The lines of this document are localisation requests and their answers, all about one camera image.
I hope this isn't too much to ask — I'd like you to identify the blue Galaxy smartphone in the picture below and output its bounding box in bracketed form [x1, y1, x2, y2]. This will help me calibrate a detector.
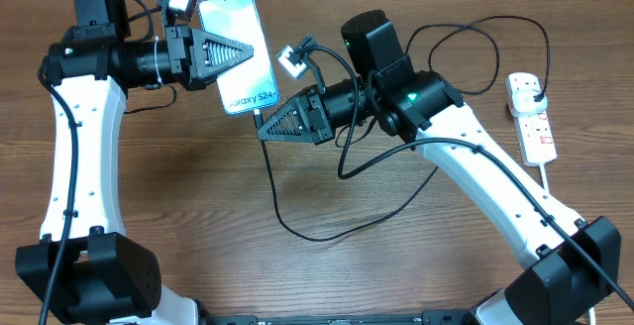
[198, 0, 279, 114]

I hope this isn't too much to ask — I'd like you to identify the black USB charging cable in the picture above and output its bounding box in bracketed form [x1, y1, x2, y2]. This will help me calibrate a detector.
[252, 15, 552, 243]

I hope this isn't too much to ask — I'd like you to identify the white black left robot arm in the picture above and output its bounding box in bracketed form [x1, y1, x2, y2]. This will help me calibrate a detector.
[15, 0, 254, 324]

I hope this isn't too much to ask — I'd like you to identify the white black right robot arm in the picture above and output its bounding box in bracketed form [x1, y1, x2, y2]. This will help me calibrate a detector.
[255, 10, 622, 324]

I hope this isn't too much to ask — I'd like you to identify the white charger plug adapter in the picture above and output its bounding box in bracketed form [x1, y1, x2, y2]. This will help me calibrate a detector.
[509, 90, 548, 118]

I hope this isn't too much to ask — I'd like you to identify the white power strip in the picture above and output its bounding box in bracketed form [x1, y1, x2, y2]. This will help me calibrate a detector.
[505, 72, 557, 166]

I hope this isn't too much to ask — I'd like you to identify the white power strip cord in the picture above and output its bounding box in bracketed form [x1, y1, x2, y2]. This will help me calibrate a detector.
[538, 162, 597, 325]

